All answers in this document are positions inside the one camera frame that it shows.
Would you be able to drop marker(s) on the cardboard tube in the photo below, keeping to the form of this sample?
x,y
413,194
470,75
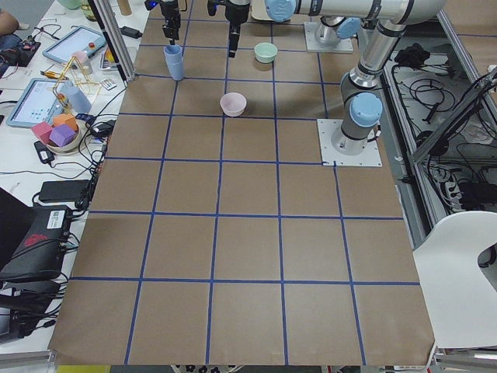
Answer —
x,y
124,7

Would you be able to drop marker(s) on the pink cup on table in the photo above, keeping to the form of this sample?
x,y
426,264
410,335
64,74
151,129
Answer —
x,y
81,57

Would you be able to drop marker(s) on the blue cup on rack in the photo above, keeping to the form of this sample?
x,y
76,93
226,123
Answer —
x,y
76,98

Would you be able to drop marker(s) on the white chair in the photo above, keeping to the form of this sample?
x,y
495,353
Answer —
x,y
461,302

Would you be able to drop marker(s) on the black power adapter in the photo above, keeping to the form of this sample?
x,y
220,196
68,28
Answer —
x,y
131,32

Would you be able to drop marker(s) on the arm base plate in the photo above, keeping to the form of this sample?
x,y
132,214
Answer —
x,y
324,39
339,150

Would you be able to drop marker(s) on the teach pendant tablet far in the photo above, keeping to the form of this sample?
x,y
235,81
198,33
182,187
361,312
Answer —
x,y
80,38

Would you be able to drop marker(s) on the teach pendant tablet near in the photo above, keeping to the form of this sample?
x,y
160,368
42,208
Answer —
x,y
38,103

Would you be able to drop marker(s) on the gold wire rack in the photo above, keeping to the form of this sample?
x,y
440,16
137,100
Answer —
x,y
74,74

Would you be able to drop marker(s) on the small remote control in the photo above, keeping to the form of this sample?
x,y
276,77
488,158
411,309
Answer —
x,y
108,84

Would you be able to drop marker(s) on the pink bowl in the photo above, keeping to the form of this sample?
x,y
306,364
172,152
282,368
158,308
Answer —
x,y
233,104

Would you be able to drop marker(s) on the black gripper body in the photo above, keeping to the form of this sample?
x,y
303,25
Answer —
x,y
235,15
169,12

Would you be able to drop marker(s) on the bowl of coloured blocks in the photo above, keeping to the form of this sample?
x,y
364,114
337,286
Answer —
x,y
62,135

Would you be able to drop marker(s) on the teach pendant tablet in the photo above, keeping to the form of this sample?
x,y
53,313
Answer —
x,y
80,38
38,103

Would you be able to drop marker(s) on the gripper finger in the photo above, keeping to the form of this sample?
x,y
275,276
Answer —
x,y
168,32
174,32
233,37

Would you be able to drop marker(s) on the aluminium frame post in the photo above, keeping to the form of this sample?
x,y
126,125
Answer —
x,y
111,32

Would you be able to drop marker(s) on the black power brick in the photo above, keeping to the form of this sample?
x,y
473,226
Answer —
x,y
62,191

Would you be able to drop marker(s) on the black laptop computer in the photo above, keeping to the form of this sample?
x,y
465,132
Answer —
x,y
32,239

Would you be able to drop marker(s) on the green bowl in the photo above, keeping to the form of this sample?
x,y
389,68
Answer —
x,y
265,52

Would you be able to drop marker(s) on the blue cup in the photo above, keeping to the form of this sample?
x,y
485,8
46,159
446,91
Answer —
x,y
76,98
176,69
173,53

